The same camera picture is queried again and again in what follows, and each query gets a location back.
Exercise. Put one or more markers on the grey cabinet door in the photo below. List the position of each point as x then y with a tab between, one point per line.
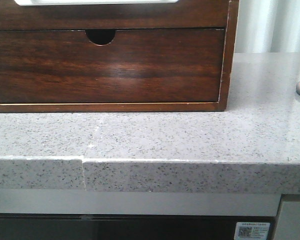
288	219

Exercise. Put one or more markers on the grey window curtain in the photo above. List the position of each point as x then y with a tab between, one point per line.
268	26

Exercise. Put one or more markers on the white QR code sticker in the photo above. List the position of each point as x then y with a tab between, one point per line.
251	230

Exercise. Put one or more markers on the wooden drawer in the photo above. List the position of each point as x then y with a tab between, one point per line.
138	66
181	14

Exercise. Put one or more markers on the dark wooden drawer cabinet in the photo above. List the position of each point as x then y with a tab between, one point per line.
103	37

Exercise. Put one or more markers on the white tray on cabinet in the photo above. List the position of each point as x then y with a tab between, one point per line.
89	2

